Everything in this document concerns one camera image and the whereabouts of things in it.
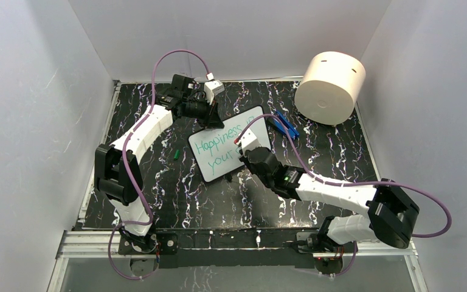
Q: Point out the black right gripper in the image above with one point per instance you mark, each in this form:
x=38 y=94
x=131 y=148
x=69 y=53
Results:
x=245 y=159

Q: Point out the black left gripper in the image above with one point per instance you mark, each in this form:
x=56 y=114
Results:
x=214 y=121

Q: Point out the white whiteboard black frame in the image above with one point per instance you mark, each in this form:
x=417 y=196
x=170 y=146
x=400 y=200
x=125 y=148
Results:
x=215 y=151

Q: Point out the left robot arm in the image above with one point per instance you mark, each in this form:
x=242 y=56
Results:
x=117 y=173

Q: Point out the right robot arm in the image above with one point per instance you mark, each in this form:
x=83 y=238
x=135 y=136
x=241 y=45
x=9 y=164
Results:
x=382 y=211

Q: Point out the cream cylindrical container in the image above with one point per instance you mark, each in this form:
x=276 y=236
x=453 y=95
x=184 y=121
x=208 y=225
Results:
x=329 y=89

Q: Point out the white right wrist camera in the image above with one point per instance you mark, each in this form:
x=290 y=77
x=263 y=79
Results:
x=246 y=142

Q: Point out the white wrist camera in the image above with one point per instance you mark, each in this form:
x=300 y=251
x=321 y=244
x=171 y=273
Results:
x=212 y=88
x=246 y=142

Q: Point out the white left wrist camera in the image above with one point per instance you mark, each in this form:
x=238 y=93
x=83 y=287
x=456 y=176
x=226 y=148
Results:
x=212 y=88

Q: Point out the aluminium frame rail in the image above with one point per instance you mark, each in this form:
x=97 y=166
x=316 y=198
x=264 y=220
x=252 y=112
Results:
x=229 y=260

